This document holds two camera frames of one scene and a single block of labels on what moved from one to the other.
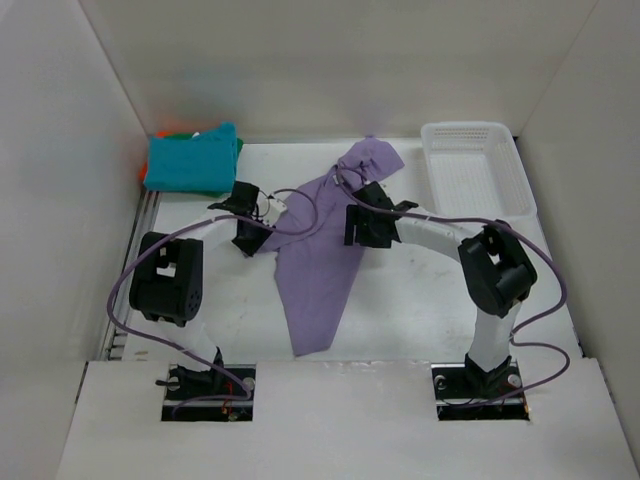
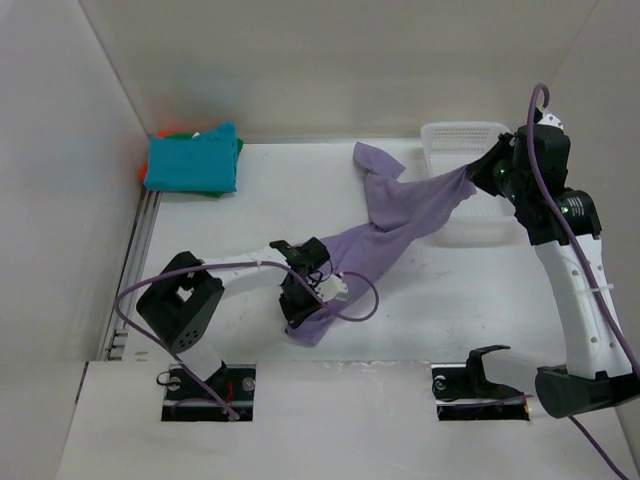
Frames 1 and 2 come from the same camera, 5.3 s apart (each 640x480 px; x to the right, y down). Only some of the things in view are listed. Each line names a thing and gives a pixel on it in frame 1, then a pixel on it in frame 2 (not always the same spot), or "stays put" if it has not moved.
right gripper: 353,226 -> 492,165
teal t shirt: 203,163 stays put
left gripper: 249,238 -> 298,298
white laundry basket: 476,170 stays put
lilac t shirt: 313,263 -> 406,203
